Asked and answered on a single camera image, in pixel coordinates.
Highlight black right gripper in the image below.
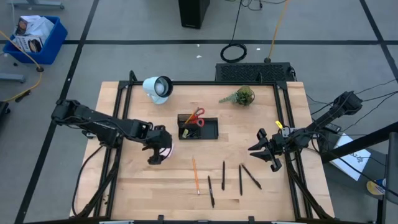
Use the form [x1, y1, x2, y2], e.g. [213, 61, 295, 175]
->
[248, 128, 287, 172]

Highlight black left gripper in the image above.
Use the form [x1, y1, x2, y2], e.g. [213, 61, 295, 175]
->
[142, 124, 174, 166]

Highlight yellow pencil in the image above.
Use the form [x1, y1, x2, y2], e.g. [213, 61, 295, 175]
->
[185, 108, 200, 124]
[192, 157, 201, 196]

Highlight red handled scissors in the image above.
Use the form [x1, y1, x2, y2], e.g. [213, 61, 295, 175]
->
[183, 107, 206, 128]

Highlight black mesh desk organizer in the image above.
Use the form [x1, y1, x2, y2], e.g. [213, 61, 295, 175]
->
[177, 113, 220, 141]

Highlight white desk lamp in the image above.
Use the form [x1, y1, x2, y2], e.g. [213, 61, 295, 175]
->
[142, 75, 174, 105]

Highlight potted green succulent plant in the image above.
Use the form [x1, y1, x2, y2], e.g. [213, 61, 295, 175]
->
[218, 85, 256, 107]

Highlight black power adapter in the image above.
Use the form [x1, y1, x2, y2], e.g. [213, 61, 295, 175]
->
[325, 123, 343, 133]

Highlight black perforated metal case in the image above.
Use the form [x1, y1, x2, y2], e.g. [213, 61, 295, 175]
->
[215, 62, 296, 83]

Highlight white paper sheet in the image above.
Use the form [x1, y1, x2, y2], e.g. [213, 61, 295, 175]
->
[330, 133, 373, 182]

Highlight black metal beam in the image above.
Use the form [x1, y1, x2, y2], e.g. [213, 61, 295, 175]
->
[320, 121, 398, 164]

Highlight yellow and blue disc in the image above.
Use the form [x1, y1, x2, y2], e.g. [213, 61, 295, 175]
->
[366, 179, 386, 197]

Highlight black computer tower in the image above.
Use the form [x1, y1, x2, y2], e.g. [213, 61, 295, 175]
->
[178, 0, 211, 30]

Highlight blue plastic bin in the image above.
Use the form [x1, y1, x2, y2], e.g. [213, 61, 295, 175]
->
[2, 15, 69, 65]

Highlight grey metal table foot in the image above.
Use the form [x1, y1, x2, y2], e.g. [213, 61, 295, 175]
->
[0, 72, 27, 84]
[8, 0, 65, 10]

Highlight white printed package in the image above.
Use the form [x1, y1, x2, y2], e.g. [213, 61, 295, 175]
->
[14, 14, 55, 40]
[12, 34, 45, 54]

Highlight black metal table frame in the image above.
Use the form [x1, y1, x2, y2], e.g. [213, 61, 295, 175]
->
[70, 70, 335, 224]

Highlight black coiled cable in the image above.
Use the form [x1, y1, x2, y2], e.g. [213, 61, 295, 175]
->
[220, 0, 262, 64]

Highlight yellow hanging cable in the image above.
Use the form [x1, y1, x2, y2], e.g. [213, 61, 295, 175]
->
[267, 0, 290, 63]

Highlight dark grey post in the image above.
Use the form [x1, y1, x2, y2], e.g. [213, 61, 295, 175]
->
[381, 131, 398, 224]

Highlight yellow floor cable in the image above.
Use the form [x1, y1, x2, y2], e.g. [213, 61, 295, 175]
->
[0, 29, 44, 103]

